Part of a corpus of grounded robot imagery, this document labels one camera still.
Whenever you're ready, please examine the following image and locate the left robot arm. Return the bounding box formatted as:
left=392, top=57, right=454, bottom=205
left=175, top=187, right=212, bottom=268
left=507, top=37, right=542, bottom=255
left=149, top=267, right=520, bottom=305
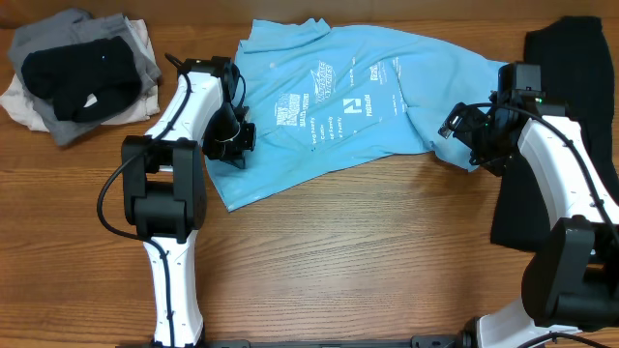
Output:
left=121, top=56, right=256, bottom=347

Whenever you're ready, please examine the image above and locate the light blue t-shirt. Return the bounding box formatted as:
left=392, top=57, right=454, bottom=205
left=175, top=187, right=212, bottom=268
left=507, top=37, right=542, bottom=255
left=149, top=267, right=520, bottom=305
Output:
left=207, top=19, right=500, bottom=211

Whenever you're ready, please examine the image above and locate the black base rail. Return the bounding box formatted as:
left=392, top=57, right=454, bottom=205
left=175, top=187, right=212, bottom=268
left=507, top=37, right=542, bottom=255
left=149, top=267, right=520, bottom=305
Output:
left=115, top=333, right=465, bottom=348

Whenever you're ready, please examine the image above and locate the black garment at right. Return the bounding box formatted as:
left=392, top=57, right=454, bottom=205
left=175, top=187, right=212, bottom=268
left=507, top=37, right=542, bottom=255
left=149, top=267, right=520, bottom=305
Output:
left=490, top=16, right=618, bottom=251

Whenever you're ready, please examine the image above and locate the grey folded garment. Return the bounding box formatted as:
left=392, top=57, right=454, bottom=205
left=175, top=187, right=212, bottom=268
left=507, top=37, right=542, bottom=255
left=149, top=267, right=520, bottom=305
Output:
left=8, top=9, right=162, bottom=146

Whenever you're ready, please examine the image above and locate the white folded garment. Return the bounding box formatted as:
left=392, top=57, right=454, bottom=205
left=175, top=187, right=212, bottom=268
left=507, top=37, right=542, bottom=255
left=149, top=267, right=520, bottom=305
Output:
left=1, top=19, right=160, bottom=132

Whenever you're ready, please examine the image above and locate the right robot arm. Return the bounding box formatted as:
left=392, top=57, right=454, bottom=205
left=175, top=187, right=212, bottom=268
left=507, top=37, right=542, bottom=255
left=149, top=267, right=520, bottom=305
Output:
left=438, top=63, right=618, bottom=347

